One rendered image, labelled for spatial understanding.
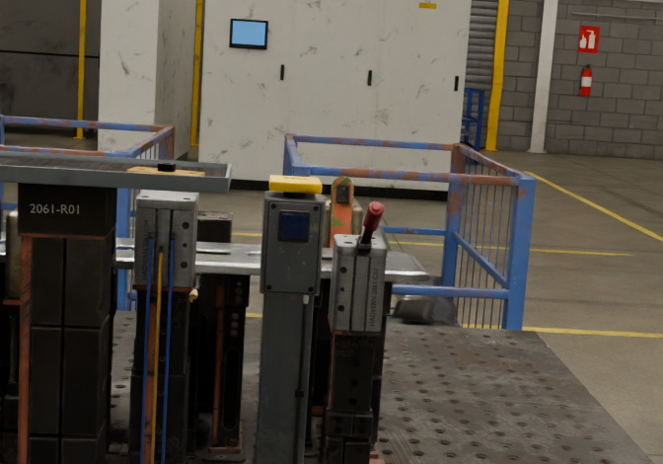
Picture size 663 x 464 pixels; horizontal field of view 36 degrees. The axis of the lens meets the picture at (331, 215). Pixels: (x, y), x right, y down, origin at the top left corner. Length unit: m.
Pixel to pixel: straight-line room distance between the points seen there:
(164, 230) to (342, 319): 0.26
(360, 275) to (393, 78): 8.08
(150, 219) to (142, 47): 8.06
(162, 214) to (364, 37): 8.09
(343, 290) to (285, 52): 8.01
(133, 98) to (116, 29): 0.63
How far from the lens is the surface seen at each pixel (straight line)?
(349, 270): 1.35
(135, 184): 1.13
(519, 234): 3.41
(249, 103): 9.34
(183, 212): 1.32
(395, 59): 9.39
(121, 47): 9.40
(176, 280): 1.34
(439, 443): 1.69
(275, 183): 1.16
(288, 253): 1.17
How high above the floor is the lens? 1.31
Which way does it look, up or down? 9 degrees down
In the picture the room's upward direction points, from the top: 4 degrees clockwise
